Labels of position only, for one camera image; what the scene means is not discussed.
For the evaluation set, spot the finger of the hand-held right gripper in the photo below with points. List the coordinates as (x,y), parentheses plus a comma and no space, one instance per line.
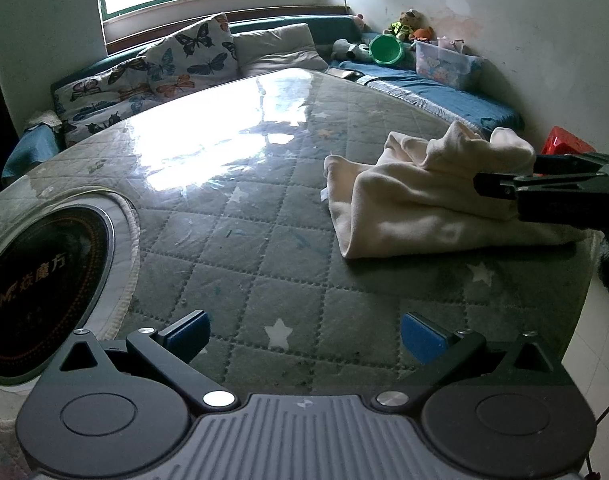
(574,164)
(559,205)

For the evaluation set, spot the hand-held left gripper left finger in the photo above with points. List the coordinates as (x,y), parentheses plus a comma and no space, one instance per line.
(187,335)

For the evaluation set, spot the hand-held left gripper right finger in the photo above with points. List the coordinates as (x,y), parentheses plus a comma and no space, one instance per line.
(422,337)

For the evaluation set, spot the cream pants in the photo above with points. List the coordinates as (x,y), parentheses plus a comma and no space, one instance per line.
(409,200)

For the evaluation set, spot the red plastic bag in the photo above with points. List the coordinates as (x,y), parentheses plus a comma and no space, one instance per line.
(559,142)

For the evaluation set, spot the grey quilted star table cover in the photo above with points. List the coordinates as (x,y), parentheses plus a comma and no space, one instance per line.
(264,260)

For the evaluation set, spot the round black induction cooktop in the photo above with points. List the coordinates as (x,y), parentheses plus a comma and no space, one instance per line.
(39,290)

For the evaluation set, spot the blue mattress pad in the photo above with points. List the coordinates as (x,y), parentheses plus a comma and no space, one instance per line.
(434,90)

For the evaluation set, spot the clear plastic storage box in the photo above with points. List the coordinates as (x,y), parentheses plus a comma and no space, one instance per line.
(447,67)

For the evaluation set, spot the orange plush toy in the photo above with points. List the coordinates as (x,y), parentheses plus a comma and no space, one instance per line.
(423,34)

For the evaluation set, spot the brown teddy bear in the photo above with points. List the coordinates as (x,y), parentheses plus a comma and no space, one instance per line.
(404,22)

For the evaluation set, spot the blue blanket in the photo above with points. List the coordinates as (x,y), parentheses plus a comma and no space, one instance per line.
(32,152)

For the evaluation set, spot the butterfly print pillow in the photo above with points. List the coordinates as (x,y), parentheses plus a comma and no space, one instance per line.
(194,55)
(99,100)

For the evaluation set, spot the black and white plush toy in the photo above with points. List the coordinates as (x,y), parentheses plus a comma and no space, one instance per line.
(349,50)

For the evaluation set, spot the pink plush toy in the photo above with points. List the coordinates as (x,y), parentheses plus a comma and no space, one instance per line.
(362,21)

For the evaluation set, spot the white towel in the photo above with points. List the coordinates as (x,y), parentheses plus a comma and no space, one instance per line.
(43,118)

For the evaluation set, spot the beige pillow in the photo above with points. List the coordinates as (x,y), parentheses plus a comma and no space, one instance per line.
(279,47)

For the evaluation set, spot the teal sofa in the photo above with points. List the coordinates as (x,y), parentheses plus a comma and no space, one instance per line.
(284,24)

